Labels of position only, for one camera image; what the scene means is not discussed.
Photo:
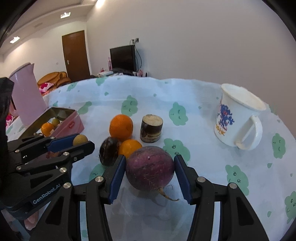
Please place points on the pink tin box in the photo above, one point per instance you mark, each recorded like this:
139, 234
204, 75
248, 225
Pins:
70, 123

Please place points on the large orange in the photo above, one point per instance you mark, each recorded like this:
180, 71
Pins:
121, 127

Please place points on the pink kettle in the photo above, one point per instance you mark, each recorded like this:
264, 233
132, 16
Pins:
27, 99

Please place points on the black television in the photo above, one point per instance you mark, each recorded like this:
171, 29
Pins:
123, 58

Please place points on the small tan longan fruit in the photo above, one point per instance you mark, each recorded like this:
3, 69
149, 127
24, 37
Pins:
55, 122

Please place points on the white enamel mug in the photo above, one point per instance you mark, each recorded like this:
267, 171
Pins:
237, 122

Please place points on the small sugarcane stub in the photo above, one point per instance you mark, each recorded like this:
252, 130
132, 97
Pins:
151, 128

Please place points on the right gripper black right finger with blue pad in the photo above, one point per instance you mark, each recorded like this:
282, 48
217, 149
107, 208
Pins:
199, 192

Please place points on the orange brown sofa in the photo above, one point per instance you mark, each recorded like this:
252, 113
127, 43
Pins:
56, 78

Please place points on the purple round radish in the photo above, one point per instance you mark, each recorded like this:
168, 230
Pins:
150, 169

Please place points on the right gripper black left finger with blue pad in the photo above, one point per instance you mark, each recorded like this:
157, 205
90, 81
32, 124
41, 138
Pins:
101, 191

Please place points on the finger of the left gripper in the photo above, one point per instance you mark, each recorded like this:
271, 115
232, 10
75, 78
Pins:
50, 160
30, 148

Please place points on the person's left hand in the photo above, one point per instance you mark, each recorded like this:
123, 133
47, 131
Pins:
31, 221

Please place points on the brown wooden door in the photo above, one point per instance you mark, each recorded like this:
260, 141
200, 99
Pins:
75, 56

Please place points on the small middle orange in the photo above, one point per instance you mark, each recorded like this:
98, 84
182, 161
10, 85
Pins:
128, 147

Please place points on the dark purple passion fruit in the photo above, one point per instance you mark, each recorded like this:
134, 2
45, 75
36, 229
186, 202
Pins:
108, 152

